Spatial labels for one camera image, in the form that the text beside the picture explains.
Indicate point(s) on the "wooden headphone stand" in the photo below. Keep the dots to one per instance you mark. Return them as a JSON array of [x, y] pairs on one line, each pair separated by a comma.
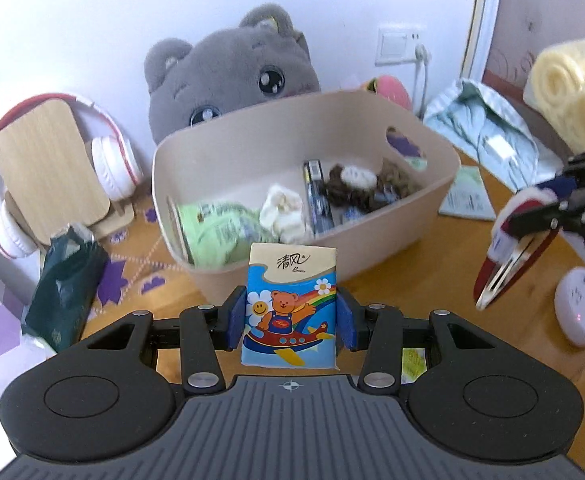
[[52, 169]]

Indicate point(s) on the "light green striped cloth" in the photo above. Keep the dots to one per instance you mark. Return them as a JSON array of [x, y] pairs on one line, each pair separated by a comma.
[[487, 128]]

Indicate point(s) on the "brown scrunchie with white puff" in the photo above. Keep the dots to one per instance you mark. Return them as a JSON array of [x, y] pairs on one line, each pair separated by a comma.
[[359, 187]]

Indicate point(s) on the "cartoon bear tissue pack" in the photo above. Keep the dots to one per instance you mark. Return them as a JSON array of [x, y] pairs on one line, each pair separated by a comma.
[[290, 313]]

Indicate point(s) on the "white round power strip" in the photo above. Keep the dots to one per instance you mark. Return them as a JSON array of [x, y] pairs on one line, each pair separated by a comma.
[[569, 305]]

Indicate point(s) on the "dark green tissue packet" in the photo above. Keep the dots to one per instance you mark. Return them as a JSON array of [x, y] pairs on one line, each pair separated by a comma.
[[72, 270]]

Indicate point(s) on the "red white headphones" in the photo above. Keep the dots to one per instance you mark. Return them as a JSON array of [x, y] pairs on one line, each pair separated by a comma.
[[112, 159]]

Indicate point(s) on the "long dark printed box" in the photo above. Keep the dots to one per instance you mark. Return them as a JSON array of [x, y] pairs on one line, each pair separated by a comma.
[[320, 211]]

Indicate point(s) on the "green white snack bag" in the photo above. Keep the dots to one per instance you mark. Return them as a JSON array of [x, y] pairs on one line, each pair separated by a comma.
[[214, 234]]

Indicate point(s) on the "yellow rolled towel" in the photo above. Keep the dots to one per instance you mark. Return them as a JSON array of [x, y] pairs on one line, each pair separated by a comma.
[[555, 88]]

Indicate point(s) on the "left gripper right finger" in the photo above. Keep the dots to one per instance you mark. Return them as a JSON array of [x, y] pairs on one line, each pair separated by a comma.
[[377, 330]]

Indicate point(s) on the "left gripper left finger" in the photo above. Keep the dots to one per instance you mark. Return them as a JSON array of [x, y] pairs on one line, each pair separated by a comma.
[[204, 330]]

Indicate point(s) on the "grey plush cat toy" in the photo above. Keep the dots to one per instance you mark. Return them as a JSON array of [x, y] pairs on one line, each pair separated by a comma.
[[262, 59]]

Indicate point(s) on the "purple flower table mat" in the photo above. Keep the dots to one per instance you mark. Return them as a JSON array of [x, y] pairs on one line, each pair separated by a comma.
[[140, 274]]

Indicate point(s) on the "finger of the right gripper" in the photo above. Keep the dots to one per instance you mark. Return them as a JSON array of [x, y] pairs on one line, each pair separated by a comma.
[[558, 188], [531, 218]]

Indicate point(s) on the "pale green paper packet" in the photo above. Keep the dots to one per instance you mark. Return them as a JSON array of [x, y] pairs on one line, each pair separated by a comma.
[[468, 198]]

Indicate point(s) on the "white wall socket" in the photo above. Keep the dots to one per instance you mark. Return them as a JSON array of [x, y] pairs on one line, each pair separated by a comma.
[[401, 44]]

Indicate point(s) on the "white cloth scrunchie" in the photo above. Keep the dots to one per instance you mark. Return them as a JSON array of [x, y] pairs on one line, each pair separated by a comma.
[[283, 215]]

